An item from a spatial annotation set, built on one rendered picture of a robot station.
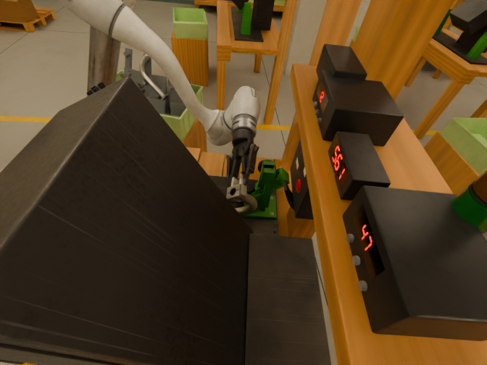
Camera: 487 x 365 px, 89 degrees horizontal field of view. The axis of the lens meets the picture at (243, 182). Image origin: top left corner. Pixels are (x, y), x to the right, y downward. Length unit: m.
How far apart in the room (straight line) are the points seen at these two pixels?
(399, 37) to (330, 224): 0.39
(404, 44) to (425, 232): 0.39
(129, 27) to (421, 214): 0.84
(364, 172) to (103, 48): 0.98
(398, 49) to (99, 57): 0.96
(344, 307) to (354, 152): 0.24
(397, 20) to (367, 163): 0.28
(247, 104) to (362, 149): 0.54
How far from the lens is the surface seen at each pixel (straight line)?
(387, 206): 0.36
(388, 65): 0.64
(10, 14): 6.23
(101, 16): 0.91
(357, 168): 0.43
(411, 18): 0.62
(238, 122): 0.88
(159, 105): 1.82
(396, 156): 0.58
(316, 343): 0.65
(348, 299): 0.36
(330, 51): 0.69
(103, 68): 1.18
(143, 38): 0.90
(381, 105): 0.56
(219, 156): 1.42
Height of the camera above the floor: 1.85
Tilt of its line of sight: 49 degrees down
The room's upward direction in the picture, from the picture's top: 8 degrees clockwise
